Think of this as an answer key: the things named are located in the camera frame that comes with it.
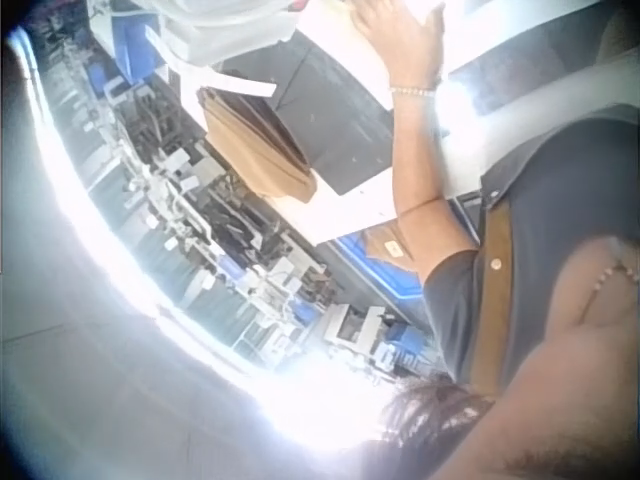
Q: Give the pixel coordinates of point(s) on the person's left hand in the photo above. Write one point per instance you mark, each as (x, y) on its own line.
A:
(407, 55)

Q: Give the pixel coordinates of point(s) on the white fabric strip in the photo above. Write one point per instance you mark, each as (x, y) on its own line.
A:
(225, 80)

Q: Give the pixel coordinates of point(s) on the dark grey fabric sheet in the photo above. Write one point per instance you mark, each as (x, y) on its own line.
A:
(335, 110)

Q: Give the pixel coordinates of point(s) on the blue plastic crate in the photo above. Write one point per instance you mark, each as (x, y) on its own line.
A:
(395, 280)

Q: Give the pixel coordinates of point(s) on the white sewing machine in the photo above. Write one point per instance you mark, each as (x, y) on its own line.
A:
(200, 25)

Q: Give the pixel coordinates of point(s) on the tan fabric piece with label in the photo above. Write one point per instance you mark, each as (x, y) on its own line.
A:
(387, 247)

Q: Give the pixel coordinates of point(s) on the row of sewing machines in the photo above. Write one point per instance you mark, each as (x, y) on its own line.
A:
(200, 225)

